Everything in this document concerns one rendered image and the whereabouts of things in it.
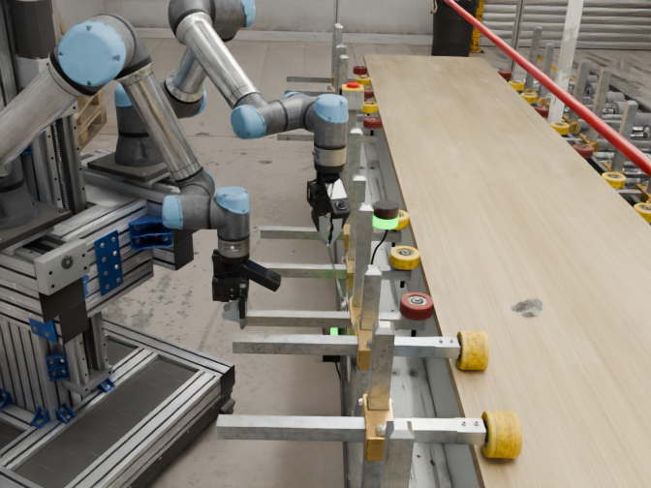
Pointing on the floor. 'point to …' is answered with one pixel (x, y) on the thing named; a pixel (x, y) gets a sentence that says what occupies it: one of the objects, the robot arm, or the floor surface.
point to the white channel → (566, 56)
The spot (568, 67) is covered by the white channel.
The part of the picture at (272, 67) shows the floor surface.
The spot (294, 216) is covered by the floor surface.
